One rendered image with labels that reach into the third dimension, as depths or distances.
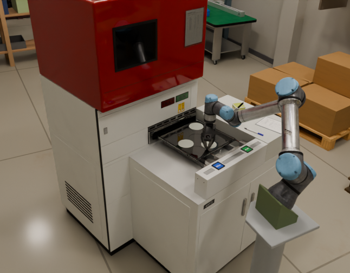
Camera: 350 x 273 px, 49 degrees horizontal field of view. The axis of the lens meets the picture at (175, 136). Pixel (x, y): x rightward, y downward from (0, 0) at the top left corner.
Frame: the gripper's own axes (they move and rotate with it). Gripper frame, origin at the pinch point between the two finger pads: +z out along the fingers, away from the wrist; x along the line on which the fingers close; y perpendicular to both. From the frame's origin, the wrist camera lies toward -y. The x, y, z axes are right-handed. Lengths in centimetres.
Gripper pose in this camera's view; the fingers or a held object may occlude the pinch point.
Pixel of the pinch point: (207, 148)
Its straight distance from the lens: 244.4
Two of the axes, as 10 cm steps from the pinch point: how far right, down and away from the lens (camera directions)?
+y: 2.1, -5.1, 8.4
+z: -0.2, 8.5, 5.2
